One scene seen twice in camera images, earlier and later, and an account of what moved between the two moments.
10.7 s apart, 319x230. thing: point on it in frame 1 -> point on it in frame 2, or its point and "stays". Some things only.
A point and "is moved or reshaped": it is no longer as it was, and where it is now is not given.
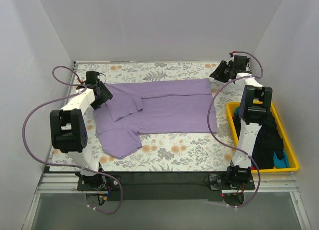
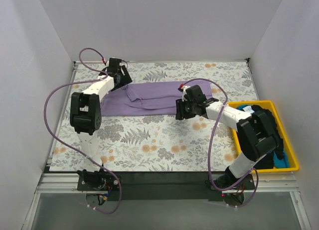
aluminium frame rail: (56, 183) stays
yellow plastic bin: (293, 162) stays
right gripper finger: (222, 72) -> (182, 111)
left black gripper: (104, 95) -> (125, 77)
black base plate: (166, 187) stays
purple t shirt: (136, 108) is moved or reshaped
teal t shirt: (278, 163) stays
